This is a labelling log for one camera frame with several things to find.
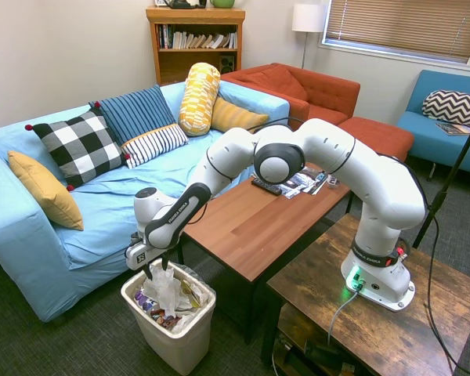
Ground purple snack wrapper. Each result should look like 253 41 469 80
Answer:
134 288 160 311

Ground wooden coffee table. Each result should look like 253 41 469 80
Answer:
178 161 356 346

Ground light blue sofa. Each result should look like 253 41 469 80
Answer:
0 80 291 324

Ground brown snack packet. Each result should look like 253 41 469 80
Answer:
150 306 182 327

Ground yellow patterned bolster pillow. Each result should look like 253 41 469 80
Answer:
177 62 222 137

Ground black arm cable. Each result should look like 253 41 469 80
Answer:
240 116 299 132

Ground orange tufted armchair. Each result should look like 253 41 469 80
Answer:
220 62 362 131

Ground orange ottoman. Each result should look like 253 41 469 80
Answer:
336 115 416 163

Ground plain mustard yellow pillow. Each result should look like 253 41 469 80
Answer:
6 150 85 232

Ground black remote control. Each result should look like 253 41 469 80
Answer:
250 176 284 197

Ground red robot base connector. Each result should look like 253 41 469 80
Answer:
396 240 413 262

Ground wooden bookshelf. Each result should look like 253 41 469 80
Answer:
145 5 247 88

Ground black camera stand pole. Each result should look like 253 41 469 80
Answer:
411 104 470 250

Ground white tissue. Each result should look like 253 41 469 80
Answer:
142 262 182 315

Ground rustic wooden robot table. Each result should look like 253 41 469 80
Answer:
259 212 470 376

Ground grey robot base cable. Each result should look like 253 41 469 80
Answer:
326 288 362 348

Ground orange yellow striped pillow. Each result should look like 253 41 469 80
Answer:
210 96 270 134

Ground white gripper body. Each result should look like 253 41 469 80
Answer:
125 240 164 272

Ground yellow wrapper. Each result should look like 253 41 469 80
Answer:
179 279 204 309

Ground black white chevron pillow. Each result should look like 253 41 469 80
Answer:
421 89 470 130

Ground black hanging cable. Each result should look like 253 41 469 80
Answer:
425 211 470 376

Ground row of pale leaning books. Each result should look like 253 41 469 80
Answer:
173 31 238 50

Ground glossy magazine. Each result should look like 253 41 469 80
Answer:
296 165 331 196
277 175 303 200

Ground small black speaker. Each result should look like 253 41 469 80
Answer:
219 54 237 74

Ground blue striped pillow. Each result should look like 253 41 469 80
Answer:
88 84 178 147

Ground brown window blinds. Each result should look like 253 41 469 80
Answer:
322 0 470 66

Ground black white ornament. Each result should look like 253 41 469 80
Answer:
165 0 209 10

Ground white shade floor lamp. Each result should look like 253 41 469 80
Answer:
291 3 327 71

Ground black white checked pillow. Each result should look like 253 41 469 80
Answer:
24 107 132 193

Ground white navy striped pillow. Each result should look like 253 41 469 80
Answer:
120 122 190 170

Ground black power adapter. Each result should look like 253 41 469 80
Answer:
302 338 344 364

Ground blue bench sofa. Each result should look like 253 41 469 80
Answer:
396 69 470 182

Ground cream plastic trash bin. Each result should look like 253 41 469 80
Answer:
120 259 217 376

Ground row of dark books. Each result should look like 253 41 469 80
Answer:
157 23 175 50

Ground magazine with dark cover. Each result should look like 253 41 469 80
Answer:
434 121 470 138

